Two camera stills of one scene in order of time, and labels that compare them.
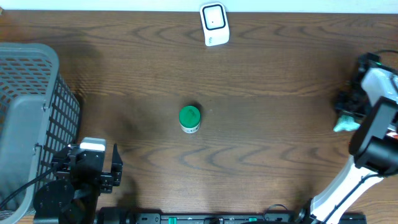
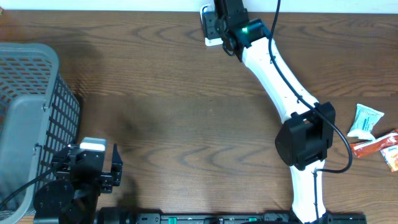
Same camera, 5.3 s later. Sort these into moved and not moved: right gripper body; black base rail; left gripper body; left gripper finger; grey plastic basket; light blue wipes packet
Moved: right gripper body; light blue wipes packet
Not moved: grey plastic basket; black base rail; left gripper finger; left gripper body
